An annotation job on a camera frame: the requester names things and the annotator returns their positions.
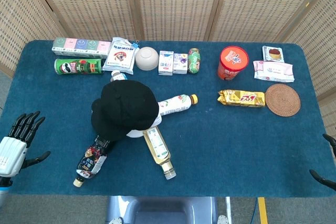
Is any beige upturned bowl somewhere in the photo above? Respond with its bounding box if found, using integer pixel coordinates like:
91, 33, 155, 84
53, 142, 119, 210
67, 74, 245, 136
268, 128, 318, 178
135, 46, 160, 71

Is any dark drink bottle black label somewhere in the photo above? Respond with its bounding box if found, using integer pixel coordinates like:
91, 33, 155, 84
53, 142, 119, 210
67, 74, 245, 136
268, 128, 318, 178
72, 135, 116, 188

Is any white table leg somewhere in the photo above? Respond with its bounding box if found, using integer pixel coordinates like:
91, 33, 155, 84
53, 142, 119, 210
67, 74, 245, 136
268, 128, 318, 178
225, 197, 233, 224

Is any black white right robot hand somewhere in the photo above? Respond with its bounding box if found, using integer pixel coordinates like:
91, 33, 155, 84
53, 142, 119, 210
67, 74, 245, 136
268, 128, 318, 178
309, 133, 336, 190

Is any woven bamboo folding screen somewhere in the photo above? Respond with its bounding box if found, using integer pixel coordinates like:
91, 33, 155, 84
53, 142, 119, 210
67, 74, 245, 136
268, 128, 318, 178
0, 0, 336, 133

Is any white bottle yellow cap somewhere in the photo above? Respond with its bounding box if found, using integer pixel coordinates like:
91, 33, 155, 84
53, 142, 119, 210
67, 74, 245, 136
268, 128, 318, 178
156, 93, 199, 118

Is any yellow biscuit packet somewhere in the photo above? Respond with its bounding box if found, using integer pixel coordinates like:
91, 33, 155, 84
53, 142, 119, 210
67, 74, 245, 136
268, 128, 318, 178
217, 89, 266, 108

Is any blue carpet table cover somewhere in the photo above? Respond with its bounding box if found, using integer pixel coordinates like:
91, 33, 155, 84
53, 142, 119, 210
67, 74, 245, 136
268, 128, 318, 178
0, 39, 336, 198

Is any blue cable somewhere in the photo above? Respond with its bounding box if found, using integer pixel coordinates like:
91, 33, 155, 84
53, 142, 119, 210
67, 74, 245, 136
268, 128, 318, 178
249, 197, 259, 224

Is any pastel tissue pack row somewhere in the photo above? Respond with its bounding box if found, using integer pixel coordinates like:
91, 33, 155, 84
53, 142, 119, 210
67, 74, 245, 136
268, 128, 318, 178
51, 37, 112, 59

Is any green printed drink can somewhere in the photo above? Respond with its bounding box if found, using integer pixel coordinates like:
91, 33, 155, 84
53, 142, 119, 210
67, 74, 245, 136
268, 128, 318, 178
187, 48, 201, 74

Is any yellow tea bottle clear cap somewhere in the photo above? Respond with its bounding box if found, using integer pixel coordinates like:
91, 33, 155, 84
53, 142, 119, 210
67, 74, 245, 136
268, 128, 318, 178
142, 126, 177, 180

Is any black baseball cap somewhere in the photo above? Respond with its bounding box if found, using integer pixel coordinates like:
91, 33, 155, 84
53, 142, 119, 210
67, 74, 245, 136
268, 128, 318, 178
91, 79, 160, 142

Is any white foam mannequin head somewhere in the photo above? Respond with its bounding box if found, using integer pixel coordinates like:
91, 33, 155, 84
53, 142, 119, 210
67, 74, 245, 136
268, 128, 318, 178
125, 115, 163, 138

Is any white blue powder bag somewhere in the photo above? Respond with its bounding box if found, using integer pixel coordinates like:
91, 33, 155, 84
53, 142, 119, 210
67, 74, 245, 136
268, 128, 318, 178
102, 37, 140, 75

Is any green Pringles can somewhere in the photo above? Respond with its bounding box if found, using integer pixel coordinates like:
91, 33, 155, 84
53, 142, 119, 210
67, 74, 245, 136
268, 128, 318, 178
54, 58, 105, 76

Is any white purple milk carton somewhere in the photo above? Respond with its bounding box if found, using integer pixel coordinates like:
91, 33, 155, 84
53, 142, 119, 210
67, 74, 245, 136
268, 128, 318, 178
173, 52, 188, 74

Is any orange lidded snack tub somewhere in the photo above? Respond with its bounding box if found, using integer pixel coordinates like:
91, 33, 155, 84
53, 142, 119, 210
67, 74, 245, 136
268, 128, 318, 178
217, 46, 249, 81

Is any pink white wipes pack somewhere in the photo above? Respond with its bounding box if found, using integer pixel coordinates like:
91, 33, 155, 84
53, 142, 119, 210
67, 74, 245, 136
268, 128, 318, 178
253, 60, 295, 83

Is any yellow floor tape strip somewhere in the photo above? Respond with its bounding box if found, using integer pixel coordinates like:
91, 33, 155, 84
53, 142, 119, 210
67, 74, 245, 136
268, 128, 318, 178
258, 197, 268, 224

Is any pudding picture packet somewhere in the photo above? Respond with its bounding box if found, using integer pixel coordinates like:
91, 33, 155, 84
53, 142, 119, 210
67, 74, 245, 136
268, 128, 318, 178
262, 46, 285, 63

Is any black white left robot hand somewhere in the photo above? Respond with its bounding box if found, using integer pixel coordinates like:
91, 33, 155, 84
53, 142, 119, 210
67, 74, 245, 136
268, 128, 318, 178
0, 111, 51, 187

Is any round woven rattan coaster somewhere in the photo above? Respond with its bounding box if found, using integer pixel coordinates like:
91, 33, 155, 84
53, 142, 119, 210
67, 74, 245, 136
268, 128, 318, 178
265, 83, 301, 117

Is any small bottle blue label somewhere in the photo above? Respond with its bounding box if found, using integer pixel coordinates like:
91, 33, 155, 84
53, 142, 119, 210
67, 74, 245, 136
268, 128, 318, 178
110, 70, 129, 82

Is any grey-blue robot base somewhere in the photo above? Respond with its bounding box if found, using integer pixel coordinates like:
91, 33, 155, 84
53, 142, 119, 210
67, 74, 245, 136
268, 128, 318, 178
106, 196, 220, 224

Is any white blue milk carton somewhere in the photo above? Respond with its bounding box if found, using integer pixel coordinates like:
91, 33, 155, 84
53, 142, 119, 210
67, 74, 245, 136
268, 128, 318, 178
157, 50, 174, 76

